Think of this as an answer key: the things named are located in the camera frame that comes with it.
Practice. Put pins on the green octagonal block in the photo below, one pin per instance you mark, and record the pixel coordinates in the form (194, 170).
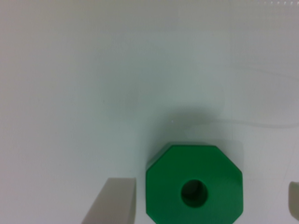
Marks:
(193, 184)

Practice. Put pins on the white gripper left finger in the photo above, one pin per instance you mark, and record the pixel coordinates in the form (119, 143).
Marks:
(115, 203)

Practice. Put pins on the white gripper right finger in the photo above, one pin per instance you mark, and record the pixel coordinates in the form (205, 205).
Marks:
(293, 199)

